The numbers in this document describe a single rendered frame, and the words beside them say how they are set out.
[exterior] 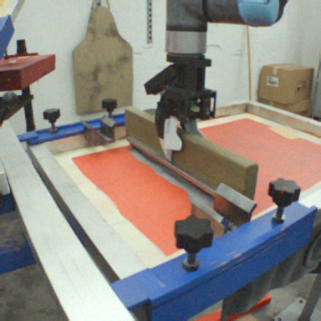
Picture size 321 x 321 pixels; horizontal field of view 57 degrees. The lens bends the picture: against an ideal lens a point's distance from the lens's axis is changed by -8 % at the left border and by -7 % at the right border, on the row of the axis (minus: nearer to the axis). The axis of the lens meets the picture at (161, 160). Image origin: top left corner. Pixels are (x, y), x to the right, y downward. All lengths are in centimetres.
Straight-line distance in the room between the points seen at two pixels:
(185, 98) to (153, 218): 21
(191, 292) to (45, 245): 17
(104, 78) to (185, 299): 243
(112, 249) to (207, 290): 13
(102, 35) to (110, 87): 43
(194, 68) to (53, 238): 35
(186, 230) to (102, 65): 240
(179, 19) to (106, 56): 213
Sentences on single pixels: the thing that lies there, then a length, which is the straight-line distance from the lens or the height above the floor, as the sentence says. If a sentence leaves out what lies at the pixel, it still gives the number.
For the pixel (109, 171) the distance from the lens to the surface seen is 70.
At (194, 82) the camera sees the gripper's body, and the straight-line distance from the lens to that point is 55.
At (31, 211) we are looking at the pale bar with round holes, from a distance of 43.
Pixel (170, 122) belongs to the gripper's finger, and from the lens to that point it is 61.
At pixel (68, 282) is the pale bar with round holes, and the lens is 31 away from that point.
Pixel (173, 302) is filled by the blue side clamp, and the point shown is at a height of 99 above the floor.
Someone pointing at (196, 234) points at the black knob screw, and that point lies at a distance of 33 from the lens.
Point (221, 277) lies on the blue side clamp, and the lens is 39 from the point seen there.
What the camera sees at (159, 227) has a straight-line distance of 52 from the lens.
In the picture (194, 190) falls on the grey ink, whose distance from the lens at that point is 61.
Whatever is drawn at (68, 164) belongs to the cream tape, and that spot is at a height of 95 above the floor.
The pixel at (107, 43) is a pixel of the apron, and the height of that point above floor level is 109.
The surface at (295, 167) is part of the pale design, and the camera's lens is 77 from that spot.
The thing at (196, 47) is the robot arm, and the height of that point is 122.
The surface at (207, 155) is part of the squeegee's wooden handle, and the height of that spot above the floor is 104.
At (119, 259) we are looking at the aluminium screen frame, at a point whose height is 99.
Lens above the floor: 126
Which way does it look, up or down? 25 degrees down
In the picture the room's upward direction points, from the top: straight up
